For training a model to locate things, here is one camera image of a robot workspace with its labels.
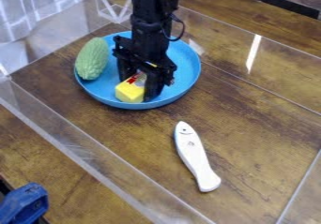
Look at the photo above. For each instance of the clear acrylic enclosure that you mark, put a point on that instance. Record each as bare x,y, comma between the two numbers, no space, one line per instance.
107,161

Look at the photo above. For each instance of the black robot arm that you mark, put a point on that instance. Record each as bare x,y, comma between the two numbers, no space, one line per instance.
152,18

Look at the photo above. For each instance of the black bar in background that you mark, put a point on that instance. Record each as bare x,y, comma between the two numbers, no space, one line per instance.
295,7

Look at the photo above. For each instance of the green bumpy toy gourd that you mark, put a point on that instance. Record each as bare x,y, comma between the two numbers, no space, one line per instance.
93,58

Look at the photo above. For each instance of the yellow toy brick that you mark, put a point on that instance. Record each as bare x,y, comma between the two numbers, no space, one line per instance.
130,90

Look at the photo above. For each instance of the blue round tray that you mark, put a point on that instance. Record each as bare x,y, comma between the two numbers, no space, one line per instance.
101,88

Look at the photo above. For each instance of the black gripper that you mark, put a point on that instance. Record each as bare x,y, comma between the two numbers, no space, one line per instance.
145,54

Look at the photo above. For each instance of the blue clamp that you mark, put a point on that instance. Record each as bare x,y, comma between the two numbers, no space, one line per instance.
25,205

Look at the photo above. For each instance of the white checked curtain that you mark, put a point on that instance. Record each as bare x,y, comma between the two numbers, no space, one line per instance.
22,14

